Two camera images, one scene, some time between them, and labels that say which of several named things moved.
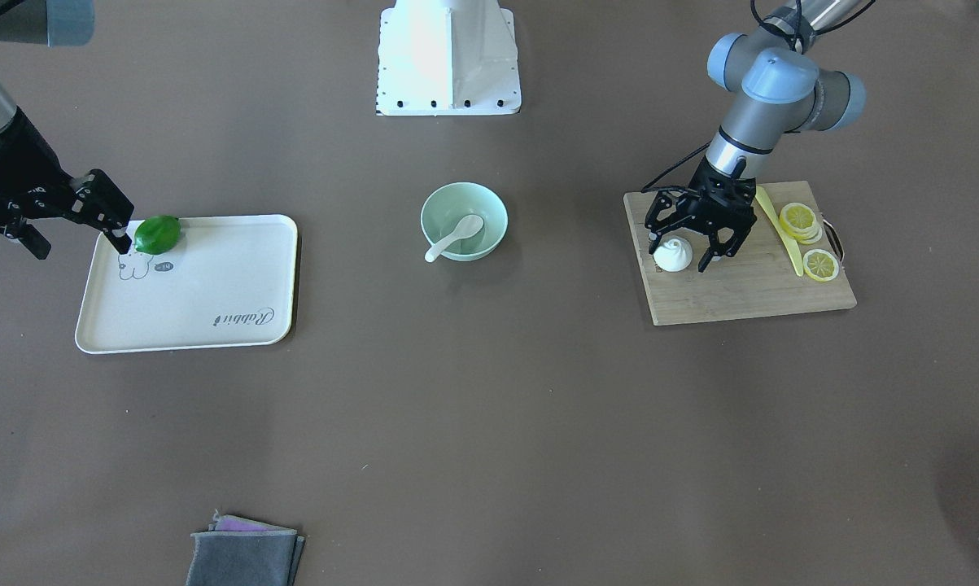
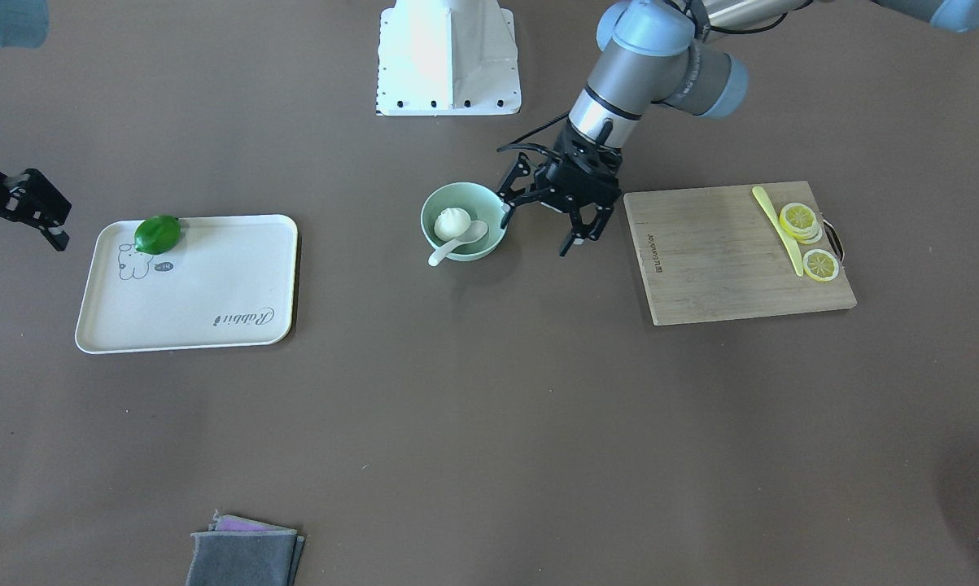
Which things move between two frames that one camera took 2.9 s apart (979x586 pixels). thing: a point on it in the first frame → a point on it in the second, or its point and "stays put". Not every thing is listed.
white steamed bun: x=673 y=255 → x=452 y=224
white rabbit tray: x=230 y=282 stays put
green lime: x=157 y=234 stays put
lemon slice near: x=821 y=265 stays put
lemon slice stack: x=800 y=220 stays put
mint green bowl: x=464 y=220 stays put
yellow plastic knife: x=764 y=200 stays put
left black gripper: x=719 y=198 → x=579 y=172
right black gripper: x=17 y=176 → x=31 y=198
